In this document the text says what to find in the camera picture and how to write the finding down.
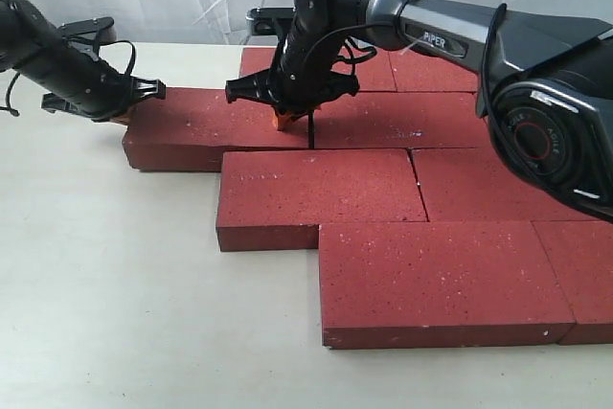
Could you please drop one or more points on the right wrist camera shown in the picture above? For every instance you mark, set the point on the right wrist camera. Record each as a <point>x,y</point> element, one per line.
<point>265,21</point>

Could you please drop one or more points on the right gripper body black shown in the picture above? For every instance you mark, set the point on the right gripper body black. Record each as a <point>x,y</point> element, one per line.
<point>300,77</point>

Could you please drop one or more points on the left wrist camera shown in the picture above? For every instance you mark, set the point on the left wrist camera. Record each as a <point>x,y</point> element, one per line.
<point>101,29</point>

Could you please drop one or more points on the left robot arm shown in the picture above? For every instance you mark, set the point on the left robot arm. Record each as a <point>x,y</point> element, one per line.
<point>26,35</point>

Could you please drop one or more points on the front large red brick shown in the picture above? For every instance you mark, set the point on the front large red brick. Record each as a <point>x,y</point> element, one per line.
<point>405,285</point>

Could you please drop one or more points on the front right edge red brick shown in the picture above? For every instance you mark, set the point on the front right edge red brick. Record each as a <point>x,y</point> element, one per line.
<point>580,253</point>

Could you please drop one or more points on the long red brick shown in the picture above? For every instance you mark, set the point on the long red brick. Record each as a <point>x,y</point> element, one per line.
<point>277,200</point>

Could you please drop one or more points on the back row right red brick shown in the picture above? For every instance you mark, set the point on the back row right red brick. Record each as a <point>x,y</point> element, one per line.
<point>413,72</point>

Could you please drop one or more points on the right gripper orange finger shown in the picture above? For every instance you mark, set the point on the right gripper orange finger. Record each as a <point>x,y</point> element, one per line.
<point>283,120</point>

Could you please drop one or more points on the angled red brick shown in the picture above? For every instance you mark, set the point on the angled red brick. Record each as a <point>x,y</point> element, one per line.
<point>191,128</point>

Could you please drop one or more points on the right third row red brick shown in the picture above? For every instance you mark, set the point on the right third row red brick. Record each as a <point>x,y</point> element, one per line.
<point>471,184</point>

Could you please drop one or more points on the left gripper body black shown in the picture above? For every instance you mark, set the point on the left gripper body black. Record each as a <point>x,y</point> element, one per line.
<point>86,85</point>

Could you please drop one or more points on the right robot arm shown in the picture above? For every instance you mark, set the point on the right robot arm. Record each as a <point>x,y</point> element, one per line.
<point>545,81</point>

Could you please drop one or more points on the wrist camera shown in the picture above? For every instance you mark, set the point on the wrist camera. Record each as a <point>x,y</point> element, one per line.
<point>265,21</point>
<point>101,29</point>

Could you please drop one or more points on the back row left red brick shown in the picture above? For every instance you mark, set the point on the back row left red brick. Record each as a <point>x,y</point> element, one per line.
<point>374,75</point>

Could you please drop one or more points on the red brick with white scratches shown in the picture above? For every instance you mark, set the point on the red brick with white scratches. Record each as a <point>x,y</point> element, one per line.
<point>401,120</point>

